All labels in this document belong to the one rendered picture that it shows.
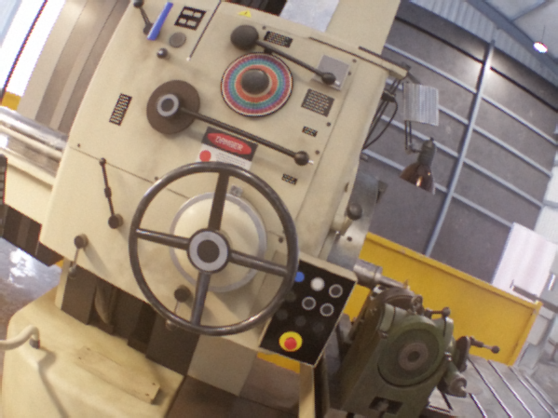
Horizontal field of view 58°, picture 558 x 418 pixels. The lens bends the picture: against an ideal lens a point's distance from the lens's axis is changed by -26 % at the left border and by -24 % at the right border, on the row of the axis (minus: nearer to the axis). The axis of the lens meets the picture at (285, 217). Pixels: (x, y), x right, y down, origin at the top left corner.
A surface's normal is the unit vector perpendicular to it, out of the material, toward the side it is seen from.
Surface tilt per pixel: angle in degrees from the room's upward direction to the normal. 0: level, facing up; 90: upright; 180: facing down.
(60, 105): 90
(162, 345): 90
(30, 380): 90
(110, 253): 90
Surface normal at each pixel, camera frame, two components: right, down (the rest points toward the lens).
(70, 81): -0.03, 0.11
